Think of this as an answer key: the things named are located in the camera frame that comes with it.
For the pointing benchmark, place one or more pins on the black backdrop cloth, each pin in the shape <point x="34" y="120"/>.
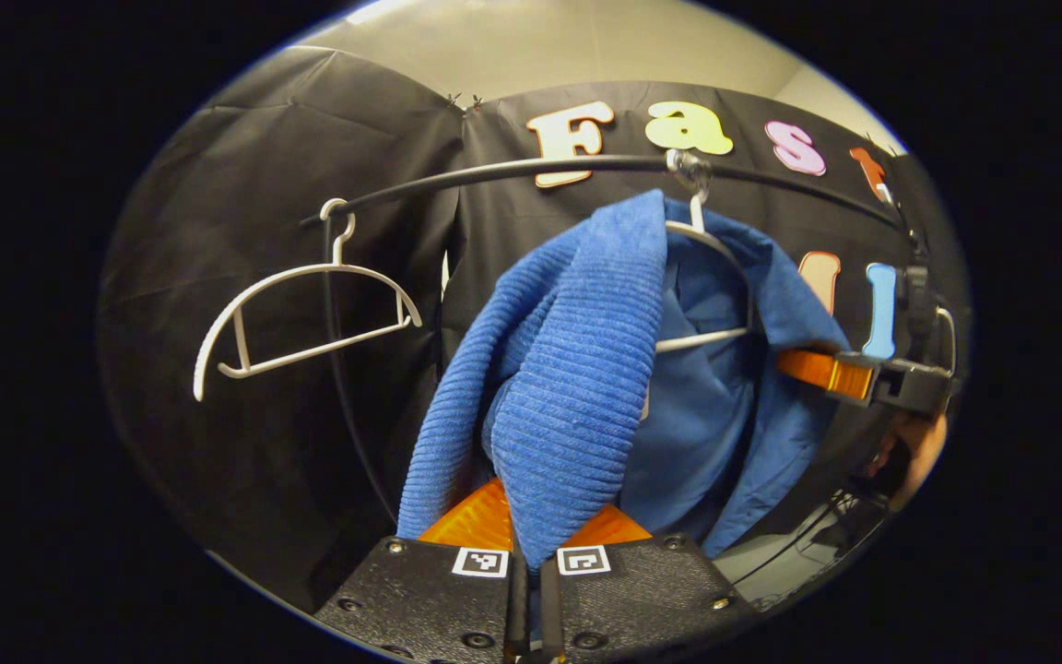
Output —
<point x="245" y="461"/>

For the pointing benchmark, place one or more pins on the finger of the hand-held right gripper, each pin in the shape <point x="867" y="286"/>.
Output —
<point x="817" y="367"/>

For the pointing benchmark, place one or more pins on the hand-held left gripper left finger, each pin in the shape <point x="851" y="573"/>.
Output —
<point x="420" y="599"/>

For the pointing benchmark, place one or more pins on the black clothes rail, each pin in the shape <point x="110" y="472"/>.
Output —
<point x="623" y="161"/>

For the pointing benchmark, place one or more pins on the white plastic clothes hanger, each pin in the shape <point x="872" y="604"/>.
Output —
<point x="200" y="378"/>
<point x="697" y="214"/>

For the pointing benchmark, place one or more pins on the black tripod stand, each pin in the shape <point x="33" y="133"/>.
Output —
<point x="854" y="516"/>

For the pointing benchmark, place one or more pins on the blue ribbed knit jacket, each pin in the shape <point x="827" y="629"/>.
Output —
<point x="568" y="387"/>

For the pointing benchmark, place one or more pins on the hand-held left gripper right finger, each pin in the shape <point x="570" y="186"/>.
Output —
<point x="642" y="599"/>

